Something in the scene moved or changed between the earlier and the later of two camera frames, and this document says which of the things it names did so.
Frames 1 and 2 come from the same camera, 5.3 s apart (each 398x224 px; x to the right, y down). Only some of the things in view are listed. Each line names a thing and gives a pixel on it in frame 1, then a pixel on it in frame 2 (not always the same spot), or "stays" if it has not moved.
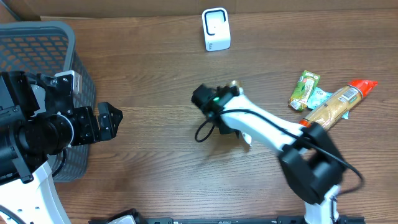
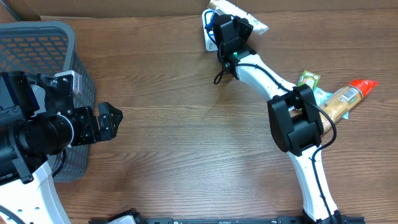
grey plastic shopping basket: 46,48 stays
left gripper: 94,125 stays
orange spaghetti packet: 340,102 stays
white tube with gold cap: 237,84 → 231,8
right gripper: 202,98 → 224,23
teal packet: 318,96 stays
